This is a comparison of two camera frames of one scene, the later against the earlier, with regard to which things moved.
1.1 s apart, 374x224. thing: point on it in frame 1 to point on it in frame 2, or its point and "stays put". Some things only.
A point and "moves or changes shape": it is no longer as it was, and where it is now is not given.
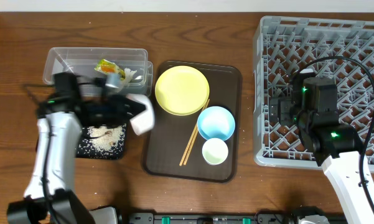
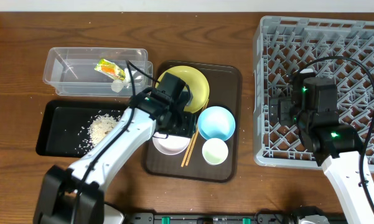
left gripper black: [119, 109] to [180, 125]
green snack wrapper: [107, 66] stays put
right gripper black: [285, 106] stays put
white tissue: [125, 83] stays put
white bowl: [144, 122] moves or changes shape
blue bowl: [216, 122] stays put
